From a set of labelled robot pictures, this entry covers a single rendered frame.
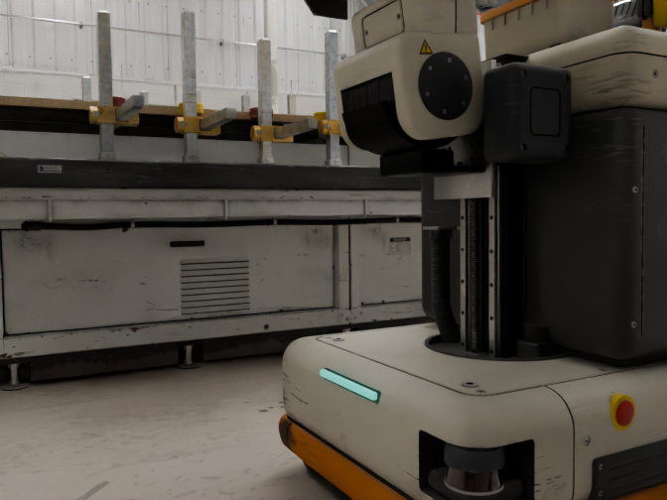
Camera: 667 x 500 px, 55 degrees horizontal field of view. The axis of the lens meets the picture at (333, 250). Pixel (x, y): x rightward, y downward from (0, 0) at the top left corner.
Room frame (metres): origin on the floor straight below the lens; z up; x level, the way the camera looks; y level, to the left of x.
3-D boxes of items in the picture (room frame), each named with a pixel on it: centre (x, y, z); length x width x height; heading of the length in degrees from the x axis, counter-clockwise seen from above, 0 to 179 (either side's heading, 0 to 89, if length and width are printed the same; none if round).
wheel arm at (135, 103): (1.88, 0.60, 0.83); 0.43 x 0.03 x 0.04; 27
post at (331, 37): (2.26, 0.00, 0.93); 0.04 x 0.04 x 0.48; 27
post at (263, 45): (2.14, 0.22, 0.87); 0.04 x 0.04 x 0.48; 27
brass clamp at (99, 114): (1.92, 0.64, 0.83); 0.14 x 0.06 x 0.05; 117
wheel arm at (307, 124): (2.11, 0.16, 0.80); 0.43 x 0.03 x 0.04; 27
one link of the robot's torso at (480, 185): (1.07, -0.19, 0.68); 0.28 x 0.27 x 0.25; 28
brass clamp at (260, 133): (2.15, 0.20, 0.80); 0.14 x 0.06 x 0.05; 117
